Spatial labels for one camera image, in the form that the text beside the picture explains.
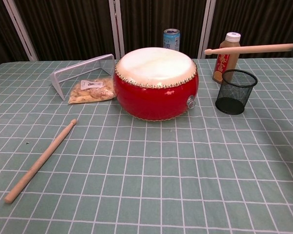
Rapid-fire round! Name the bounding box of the wooden drumstick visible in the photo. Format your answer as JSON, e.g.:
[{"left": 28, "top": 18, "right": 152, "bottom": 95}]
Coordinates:
[
  {"left": 204, "top": 42, "right": 293, "bottom": 56},
  {"left": 3, "top": 118, "right": 78, "bottom": 204}
]

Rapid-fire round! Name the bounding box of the red drum with white skin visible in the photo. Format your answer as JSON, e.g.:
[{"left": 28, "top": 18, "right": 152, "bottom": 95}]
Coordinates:
[{"left": 112, "top": 47, "right": 198, "bottom": 122}]

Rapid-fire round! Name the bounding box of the brown drink bottle white cap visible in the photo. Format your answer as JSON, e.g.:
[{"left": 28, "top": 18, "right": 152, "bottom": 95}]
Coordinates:
[{"left": 212, "top": 32, "right": 242, "bottom": 85}]

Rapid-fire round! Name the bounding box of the black mesh pen cup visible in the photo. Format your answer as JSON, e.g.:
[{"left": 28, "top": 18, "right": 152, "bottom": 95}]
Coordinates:
[{"left": 214, "top": 69, "right": 259, "bottom": 116}]

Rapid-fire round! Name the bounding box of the blue and white drink can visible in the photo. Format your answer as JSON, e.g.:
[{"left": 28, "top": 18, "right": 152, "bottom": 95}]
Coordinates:
[{"left": 163, "top": 28, "right": 181, "bottom": 52}]

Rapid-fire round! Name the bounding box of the green checked tablecloth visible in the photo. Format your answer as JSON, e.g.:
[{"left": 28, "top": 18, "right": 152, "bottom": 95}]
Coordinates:
[{"left": 0, "top": 58, "right": 293, "bottom": 234}]

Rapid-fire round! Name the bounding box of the clear bag of snacks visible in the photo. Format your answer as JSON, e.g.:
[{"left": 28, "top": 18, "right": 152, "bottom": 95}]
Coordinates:
[{"left": 67, "top": 78, "right": 116, "bottom": 105}]

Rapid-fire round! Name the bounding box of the white partition frame post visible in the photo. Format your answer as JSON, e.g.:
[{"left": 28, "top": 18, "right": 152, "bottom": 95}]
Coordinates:
[
  {"left": 198, "top": 0, "right": 217, "bottom": 59},
  {"left": 5, "top": 0, "right": 39, "bottom": 62},
  {"left": 107, "top": 0, "right": 126, "bottom": 59}
]

